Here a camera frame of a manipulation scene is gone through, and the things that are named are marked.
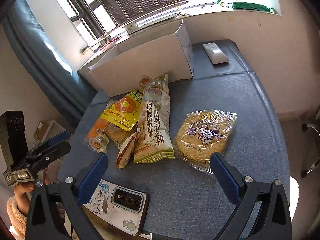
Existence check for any fuzzy cream sleeve forearm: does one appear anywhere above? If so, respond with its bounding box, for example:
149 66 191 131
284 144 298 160
7 197 27 239

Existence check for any left hand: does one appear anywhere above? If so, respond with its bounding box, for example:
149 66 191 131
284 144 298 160
14 182 35 217

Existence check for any orange snack pack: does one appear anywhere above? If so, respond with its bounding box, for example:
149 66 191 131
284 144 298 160
85 117 110 153

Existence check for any blue curtain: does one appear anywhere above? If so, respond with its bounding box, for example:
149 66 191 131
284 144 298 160
2 0 97 127

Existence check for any smartphone with cartoon case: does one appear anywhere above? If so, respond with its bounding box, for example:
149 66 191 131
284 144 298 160
84 179 150 236

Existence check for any small red white packet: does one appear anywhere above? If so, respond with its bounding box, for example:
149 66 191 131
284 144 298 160
116 132 137 169

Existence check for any round cake clear pack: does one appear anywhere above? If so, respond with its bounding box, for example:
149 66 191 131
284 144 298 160
173 109 238 173

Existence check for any yellow donut snack bag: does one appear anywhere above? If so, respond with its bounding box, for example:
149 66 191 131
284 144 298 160
100 90 142 132

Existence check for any beige cracker snack bag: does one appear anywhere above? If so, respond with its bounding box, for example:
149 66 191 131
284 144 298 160
133 101 175 164

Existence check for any steel window railing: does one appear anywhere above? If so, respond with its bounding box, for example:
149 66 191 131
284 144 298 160
80 0 219 55

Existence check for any small jelly cup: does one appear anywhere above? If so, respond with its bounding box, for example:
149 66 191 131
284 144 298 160
139 76 152 92

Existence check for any pale green milk snack bag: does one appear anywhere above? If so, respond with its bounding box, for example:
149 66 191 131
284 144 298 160
142 73 170 130

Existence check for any white remote control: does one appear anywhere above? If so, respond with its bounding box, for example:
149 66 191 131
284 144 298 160
202 42 228 64

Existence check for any white cardboard storage box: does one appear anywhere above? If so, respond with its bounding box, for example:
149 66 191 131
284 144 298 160
89 20 194 96

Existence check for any green plastic bag on sill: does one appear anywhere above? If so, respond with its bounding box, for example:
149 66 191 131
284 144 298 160
217 0 274 12

